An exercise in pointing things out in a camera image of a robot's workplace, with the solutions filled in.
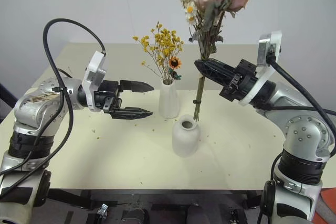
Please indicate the dark object beside table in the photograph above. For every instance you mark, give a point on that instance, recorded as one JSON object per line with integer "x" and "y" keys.
{"x": 5, "y": 100}

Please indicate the black table frame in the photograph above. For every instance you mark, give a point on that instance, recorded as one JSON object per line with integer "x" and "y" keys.
{"x": 157, "y": 195}

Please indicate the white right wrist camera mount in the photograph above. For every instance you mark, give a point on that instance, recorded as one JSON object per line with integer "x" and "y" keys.
{"x": 265, "y": 45}

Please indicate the yellow dried flower bouquet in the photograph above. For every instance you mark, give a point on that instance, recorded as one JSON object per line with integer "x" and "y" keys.
{"x": 165, "y": 43}

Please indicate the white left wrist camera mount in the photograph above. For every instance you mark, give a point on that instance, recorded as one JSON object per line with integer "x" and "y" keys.
{"x": 95, "y": 69}

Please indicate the dark rounded shape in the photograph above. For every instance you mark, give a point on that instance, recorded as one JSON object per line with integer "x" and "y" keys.
{"x": 134, "y": 217}

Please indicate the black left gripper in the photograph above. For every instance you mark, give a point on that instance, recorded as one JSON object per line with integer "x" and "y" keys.
{"x": 107, "y": 95}

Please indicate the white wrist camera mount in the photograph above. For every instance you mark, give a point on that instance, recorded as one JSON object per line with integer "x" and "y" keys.
{"x": 265, "y": 45}
{"x": 95, "y": 69}

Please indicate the tall slim white vase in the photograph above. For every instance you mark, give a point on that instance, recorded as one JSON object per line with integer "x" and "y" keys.
{"x": 169, "y": 100}

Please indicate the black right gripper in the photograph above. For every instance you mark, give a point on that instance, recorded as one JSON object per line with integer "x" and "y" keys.
{"x": 242, "y": 82}

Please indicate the orange flat object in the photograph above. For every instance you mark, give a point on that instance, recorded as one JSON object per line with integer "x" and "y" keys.
{"x": 328, "y": 203}

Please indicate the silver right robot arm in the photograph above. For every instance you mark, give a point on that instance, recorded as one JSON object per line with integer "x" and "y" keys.
{"x": 302, "y": 134}

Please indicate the round squat white vase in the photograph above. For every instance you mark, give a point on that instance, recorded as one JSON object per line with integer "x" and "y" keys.
{"x": 186, "y": 140}

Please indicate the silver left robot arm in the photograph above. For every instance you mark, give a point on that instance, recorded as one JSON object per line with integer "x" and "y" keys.
{"x": 34, "y": 113}

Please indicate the small metal clamp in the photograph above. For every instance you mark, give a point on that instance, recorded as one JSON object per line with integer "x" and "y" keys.
{"x": 103, "y": 209}

